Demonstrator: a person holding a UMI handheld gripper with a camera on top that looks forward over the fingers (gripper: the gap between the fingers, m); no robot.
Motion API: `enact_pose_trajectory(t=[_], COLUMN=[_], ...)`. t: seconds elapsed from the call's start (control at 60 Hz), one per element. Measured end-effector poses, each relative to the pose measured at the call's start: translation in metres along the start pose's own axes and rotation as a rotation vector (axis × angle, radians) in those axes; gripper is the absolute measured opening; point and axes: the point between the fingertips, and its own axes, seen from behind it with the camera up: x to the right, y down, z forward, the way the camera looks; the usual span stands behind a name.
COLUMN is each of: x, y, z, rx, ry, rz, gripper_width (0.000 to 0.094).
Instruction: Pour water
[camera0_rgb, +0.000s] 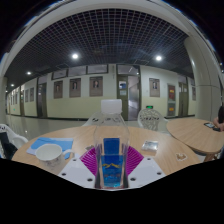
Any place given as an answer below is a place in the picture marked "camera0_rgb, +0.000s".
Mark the small shiny packet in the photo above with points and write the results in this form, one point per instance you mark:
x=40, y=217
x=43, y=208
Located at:
x=150, y=145

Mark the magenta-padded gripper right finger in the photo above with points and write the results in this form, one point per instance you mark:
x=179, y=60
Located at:
x=146, y=171

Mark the framed wall portraits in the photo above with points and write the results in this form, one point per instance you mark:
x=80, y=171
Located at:
x=96, y=86

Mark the round ceiling lights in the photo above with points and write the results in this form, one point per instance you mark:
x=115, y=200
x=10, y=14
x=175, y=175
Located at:
x=75, y=56

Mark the green exit sign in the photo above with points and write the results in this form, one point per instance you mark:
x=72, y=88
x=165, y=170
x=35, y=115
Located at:
x=149, y=107

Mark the dark tablet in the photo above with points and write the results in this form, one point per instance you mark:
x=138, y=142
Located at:
x=210, y=125

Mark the white mug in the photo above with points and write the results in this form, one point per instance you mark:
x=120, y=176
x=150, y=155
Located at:
x=50, y=156

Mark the blue and white booklet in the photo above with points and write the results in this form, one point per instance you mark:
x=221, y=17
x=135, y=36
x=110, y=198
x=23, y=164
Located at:
x=50, y=142

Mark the round wooden table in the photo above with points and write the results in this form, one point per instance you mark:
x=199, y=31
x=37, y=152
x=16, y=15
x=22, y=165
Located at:
x=193, y=133

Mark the grey open door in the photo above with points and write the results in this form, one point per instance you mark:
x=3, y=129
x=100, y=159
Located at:
x=122, y=101

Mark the black bag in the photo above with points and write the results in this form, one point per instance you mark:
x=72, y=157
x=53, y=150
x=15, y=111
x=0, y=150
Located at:
x=6, y=146

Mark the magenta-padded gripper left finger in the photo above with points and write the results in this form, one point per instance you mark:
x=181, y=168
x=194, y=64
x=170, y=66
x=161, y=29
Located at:
x=76, y=172

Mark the red wall posters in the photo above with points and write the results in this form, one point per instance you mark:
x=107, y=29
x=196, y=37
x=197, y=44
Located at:
x=171, y=93

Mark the person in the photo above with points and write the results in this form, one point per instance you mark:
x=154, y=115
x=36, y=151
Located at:
x=220, y=118

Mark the clear bottle with blue label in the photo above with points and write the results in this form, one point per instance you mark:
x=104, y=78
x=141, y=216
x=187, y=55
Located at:
x=111, y=160

